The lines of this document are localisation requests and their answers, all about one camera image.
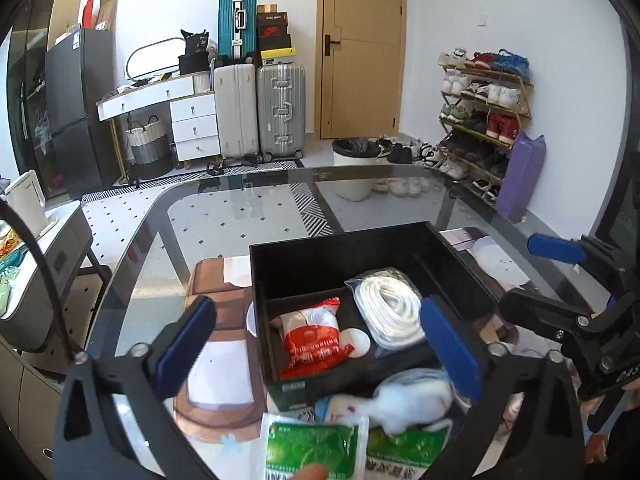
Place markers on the silver suitcase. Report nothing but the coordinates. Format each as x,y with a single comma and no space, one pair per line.
280,110

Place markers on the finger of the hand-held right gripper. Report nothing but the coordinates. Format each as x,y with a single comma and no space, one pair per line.
545,310
552,248

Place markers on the group of racked shoes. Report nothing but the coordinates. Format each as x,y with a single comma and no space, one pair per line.
500,127

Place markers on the brown shoe box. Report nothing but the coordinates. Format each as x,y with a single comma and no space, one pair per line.
266,9

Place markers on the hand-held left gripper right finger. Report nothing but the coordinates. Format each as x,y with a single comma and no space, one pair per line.
450,355

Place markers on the oval mirror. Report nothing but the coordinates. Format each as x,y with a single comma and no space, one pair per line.
150,57

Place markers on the white plush toy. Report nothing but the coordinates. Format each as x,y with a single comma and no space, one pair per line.
410,402

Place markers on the grey woven laundry basket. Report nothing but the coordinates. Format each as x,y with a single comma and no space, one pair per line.
147,150

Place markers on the white round cotton pad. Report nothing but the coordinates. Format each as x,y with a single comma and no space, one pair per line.
356,344

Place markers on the purple mat bag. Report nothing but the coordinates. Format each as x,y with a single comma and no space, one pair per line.
520,180

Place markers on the dark glass cabinet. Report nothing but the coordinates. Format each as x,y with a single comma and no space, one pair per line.
30,60

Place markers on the yellow black shoe box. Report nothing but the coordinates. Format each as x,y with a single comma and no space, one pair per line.
277,56

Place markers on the black bag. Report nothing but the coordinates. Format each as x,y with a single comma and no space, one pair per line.
192,62

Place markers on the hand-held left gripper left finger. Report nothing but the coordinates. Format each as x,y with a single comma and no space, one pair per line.
185,347

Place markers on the red snack packet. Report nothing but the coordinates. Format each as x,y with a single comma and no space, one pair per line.
310,347

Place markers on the person's left hand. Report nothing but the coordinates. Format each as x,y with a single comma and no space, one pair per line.
310,472

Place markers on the cardboard box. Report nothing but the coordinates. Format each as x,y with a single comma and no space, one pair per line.
106,12

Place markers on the black red shoe box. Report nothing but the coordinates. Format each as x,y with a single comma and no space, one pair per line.
272,24

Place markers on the black white patterned rug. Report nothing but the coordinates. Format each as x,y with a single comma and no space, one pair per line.
312,210

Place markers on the white trash bin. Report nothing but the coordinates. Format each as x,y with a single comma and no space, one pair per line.
350,159

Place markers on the white drawer desk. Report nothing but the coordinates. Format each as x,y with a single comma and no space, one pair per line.
195,127

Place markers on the grey side table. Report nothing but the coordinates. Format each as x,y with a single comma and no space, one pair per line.
55,260

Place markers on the pile of snack packets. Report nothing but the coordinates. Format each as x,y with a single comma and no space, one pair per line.
10,255

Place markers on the green packet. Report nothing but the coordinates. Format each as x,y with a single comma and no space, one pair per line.
405,452
300,442

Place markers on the dark shoe box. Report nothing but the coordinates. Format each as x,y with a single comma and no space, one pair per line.
274,42

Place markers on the black organizer box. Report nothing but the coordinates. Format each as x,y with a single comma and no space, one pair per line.
320,260

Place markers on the dark grey fridge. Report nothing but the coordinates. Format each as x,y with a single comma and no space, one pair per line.
75,110

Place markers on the wooden shoe rack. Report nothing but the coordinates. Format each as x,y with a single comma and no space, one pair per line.
500,76

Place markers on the scattered loose shoes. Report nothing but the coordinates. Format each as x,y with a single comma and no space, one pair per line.
400,152

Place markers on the wooden door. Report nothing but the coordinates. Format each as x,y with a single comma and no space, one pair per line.
360,60

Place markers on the teal suitcase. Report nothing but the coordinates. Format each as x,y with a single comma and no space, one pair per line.
235,25

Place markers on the printed desk mat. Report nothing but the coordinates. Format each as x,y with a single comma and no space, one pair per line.
220,320

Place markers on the white suitcase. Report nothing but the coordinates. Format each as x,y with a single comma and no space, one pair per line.
235,110

